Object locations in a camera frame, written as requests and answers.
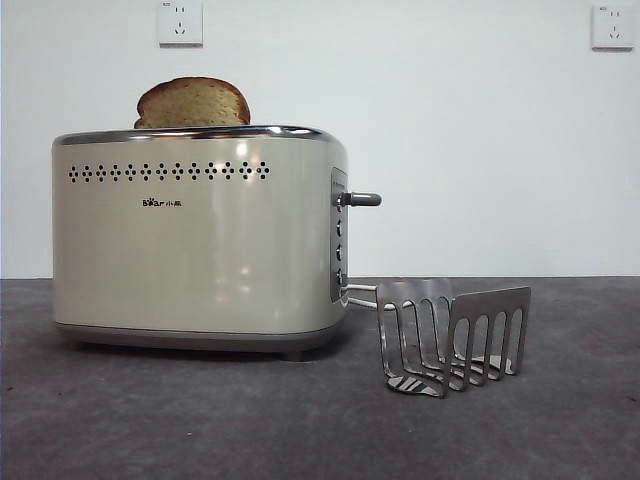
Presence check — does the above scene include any grey toaster lever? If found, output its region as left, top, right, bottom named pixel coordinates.
left=337, top=190, right=383, bottom=209

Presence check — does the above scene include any brown-crusted bread slice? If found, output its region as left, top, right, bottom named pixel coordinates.
left=132, top=75, right=252, bottom=131

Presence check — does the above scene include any cream two-slot toaster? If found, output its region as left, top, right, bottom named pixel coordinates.
left=51, top=124, right=352, bottom=363

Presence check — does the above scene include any stainless steel toast rack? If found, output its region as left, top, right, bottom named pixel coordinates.
left=374, top=279, right=533, bottom=400

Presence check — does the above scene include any white wall socket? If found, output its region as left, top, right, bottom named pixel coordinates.
left=158, top=0, right=206, bottom=50
left=590, top=4, right=636, bottom=52

